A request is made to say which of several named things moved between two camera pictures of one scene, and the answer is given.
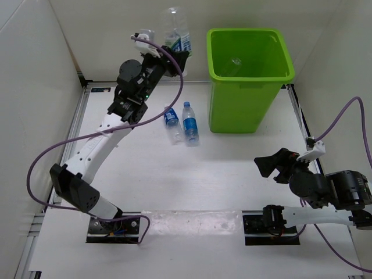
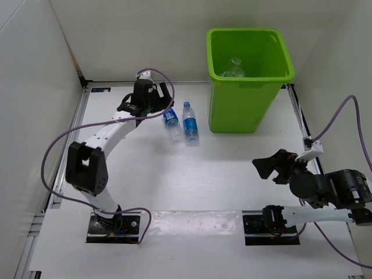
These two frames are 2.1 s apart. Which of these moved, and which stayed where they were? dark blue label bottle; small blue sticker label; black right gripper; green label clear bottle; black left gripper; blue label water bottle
Moved: green label clear bottle; black left gripper
Stayed: black right gripper; small blue sticker label; blue label water bottle; dark blue label bottle
